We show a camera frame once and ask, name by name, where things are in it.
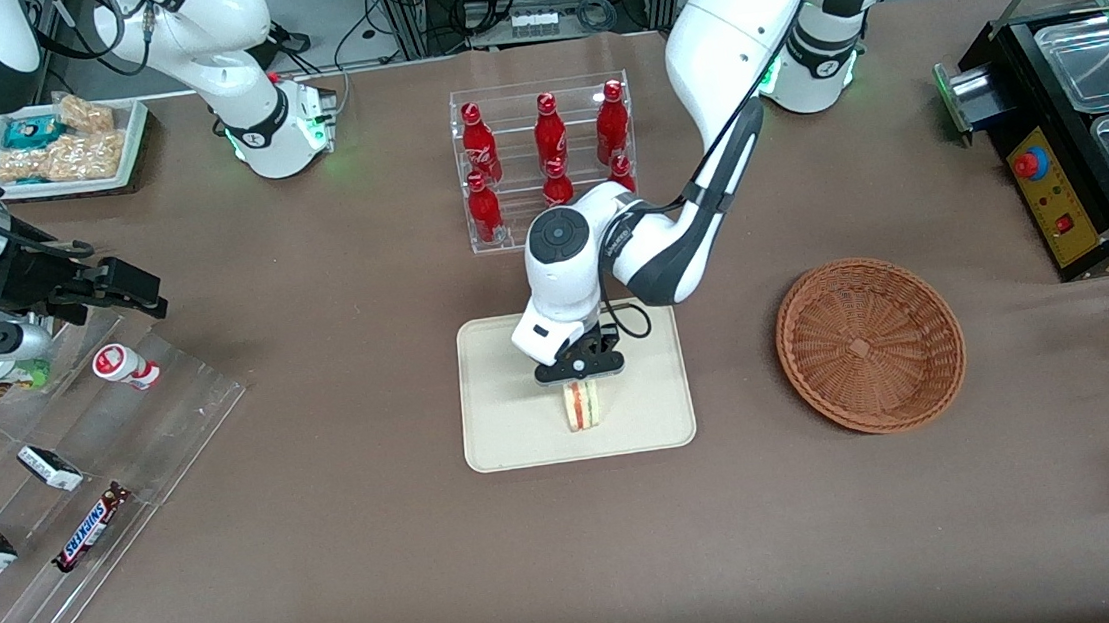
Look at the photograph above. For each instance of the beige rectangular tray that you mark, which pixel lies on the beige rectangular tray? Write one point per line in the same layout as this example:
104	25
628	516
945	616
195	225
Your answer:
644	414

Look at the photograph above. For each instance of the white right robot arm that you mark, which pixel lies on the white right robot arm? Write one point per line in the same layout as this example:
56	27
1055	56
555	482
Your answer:
239	38

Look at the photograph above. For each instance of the white red yogurt bottle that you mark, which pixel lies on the white red yogurt bottle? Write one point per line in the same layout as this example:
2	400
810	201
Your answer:
125	366

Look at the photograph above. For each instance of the clear acrylic bottle rack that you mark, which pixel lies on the clear acrylic bottle rack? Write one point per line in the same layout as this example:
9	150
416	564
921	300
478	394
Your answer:
508	235

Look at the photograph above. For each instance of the aluminium frame rack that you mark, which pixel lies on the aluminium frame rack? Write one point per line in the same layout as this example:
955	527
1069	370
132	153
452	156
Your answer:
408	8

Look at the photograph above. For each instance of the red cola bottle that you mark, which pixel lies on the red cola bottle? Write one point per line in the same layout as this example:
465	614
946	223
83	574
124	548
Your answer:
621	170
478	148
558	186
612	126
485	212
550	136

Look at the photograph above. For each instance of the triangular sandwich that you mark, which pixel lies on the triangular sandwich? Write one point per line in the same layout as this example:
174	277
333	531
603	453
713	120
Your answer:
583	407

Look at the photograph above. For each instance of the white power strip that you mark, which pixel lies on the white power strip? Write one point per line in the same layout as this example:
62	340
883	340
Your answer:
534	24

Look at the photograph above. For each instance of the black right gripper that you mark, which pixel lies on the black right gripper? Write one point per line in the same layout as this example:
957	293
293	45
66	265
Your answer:
28	277

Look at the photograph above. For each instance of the snickers chocolate bar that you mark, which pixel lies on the snickers chocolate bar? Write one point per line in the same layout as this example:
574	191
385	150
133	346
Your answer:
92	528

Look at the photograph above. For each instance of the clear acrylic stepped stand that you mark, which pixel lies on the clear acrylic stepped stand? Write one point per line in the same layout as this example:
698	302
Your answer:
172	415

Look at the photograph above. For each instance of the brown wicker basket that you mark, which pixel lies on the brown wicker basket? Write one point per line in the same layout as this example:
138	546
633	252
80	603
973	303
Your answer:
869	344

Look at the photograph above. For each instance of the black machine with yellow panel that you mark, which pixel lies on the black machine with yellow panel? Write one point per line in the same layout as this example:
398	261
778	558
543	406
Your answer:
1009	111

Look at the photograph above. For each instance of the white snack tray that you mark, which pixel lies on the white snack tray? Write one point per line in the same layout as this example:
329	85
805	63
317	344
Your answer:
133	138

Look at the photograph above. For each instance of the large peanut brittle bag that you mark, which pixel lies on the large peanut brittle bag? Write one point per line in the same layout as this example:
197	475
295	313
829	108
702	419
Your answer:
74	158

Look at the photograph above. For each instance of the teal snack packet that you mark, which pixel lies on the teal snack packet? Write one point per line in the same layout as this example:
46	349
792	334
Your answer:
32	131

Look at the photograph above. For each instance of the small peanut brittle bag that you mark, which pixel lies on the small peanut brittle bag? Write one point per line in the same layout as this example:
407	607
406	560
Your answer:
86	114

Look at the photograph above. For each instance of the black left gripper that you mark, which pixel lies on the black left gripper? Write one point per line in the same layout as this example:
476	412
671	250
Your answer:
605	340

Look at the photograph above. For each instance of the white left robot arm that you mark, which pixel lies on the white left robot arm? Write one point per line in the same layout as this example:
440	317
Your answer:
739	14

